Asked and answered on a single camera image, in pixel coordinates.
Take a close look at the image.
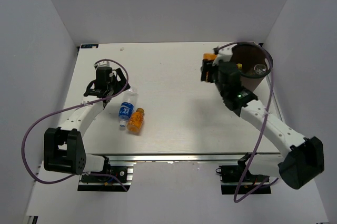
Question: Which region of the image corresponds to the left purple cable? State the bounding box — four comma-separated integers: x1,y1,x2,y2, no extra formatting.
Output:
21,59,131,192

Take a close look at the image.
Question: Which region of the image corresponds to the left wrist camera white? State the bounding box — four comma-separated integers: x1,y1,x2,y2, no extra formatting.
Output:
94,60,110,69

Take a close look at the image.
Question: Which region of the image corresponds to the blue label sticker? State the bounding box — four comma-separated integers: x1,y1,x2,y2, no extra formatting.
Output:
80,44,98,49

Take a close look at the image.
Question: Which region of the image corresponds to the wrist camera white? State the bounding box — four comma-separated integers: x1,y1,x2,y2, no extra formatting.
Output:
212,46,233,66
94,60,110,69

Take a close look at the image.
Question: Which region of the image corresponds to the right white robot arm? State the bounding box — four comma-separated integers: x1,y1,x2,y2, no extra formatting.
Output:
201,55,324,189

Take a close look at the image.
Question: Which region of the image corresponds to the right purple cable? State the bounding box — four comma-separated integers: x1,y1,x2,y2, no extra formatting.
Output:
217,41,280,203

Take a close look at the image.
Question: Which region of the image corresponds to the orange juice bottle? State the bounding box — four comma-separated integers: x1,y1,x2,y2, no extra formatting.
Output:
201,53,217,83

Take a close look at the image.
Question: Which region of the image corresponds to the blue label water bottle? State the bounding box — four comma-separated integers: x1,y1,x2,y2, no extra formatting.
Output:
118,87,138,130

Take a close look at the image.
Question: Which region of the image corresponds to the brown cylindrical bin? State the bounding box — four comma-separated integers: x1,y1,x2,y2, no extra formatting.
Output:
230,42,274,92

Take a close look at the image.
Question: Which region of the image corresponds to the purple cable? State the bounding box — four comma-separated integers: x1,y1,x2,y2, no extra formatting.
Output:
21,59,131,192
217,41,280,203

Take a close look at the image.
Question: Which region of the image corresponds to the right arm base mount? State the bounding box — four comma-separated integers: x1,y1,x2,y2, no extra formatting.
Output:
215,153,267,196

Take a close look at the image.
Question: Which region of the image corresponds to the clear bottle yellow cap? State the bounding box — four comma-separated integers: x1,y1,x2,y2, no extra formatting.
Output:
236,63,245,74

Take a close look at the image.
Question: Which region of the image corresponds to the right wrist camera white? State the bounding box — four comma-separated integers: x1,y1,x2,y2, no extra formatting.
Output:
212,46,233,66

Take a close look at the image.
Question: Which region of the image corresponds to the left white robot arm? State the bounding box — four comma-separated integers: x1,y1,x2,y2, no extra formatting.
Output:
44,65,130,181

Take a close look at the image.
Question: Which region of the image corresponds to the clear plastic bottle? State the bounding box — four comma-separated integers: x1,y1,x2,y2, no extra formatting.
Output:
253,64,267,75

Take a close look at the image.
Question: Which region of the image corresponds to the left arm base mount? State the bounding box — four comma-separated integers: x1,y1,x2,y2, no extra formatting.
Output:
77,156,135,192

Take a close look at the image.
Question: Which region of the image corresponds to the orange juice bottle upright label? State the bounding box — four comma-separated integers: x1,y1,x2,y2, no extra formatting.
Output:
127,108,145,134

